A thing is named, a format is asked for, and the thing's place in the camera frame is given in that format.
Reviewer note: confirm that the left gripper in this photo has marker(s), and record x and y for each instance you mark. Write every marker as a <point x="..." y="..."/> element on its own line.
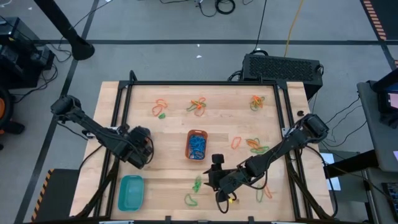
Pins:
<point x="138" y="155"/>

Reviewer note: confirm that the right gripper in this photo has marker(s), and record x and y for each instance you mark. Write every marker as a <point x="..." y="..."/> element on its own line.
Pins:
<point x="222" y="182"/>

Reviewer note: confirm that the blue rubber band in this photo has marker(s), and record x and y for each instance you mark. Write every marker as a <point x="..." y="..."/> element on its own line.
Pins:
<point x="196" y="155"/>
<point x="194" y="140"/>
<point x="192" y="148"/>

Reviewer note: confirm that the pile of bands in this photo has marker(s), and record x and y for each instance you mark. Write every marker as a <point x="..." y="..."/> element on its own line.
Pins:
<point x="200" y="152"/>

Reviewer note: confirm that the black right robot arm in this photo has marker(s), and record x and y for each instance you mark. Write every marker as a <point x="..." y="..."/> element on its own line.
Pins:
<point x="280" y="149"/>

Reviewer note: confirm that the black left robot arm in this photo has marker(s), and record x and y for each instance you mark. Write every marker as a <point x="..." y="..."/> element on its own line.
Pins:
<point x="93" y="130"/>

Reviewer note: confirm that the light teal plastic basket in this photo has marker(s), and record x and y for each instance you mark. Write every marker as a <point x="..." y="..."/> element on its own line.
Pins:
<point x="130" y="193"/>

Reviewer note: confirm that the orange plastic basket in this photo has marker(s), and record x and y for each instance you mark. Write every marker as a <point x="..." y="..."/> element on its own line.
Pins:
<point x="197" y="132"/>

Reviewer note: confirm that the silver mounting plate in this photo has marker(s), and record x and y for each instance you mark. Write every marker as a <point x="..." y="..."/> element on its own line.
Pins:
<point x="284" y="132"/>
<point x="90" y="134"/>

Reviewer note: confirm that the black mat yellow stripes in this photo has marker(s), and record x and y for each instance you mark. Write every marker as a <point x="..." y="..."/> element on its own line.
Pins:
<point x="59" y="196"/>

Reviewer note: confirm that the small black knob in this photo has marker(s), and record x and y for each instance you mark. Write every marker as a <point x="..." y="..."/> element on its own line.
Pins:
<point x="300" y="113"/>

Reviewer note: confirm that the black pole stand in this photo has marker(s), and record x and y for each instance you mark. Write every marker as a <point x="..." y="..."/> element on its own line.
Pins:
<point x="79" y="48"/>

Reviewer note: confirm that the black computer case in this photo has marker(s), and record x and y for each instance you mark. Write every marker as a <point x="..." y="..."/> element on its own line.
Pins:
<point x="280" y="68"/>

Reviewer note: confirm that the black desk leg bar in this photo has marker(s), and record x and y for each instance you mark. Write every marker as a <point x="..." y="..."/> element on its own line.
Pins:
<point x="351" y="161"/>

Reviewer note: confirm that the orange and black wheel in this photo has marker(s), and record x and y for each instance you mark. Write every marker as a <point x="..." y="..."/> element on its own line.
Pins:
<point x="4" y="105"/>

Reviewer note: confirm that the black equipment cart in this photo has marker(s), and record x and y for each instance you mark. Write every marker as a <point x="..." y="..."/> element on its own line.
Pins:
<point x="18" y="56"/>

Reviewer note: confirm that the grey desk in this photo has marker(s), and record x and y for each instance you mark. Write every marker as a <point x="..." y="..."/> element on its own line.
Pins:
<point x="373" y="130"/>

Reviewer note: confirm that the black keyboard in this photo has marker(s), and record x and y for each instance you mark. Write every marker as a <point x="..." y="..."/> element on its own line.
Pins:
<point x="391" y="199"/>

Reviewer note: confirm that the dark laptop screen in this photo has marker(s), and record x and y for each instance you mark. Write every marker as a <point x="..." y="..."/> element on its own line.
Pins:
<point x="382" y="109"/>

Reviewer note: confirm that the black mat orange stripes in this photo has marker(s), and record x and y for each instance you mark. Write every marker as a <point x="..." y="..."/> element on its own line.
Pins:
<point x="388" y="12"/>

